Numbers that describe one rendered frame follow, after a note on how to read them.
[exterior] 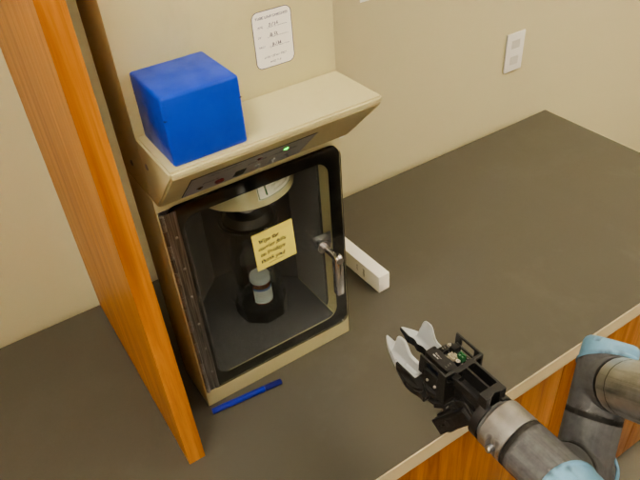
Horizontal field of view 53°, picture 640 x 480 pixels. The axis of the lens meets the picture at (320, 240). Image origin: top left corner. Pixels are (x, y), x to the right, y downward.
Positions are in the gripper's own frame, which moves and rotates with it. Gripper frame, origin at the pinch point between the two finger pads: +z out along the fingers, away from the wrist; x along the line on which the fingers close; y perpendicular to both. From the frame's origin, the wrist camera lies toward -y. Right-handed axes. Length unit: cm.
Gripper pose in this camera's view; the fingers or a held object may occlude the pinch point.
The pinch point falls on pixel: (399, 340)
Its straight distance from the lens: 102.9
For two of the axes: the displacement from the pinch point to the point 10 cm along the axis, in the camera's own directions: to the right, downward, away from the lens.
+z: -5.5, -5.0, 6.7
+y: -0.6, -7.8, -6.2
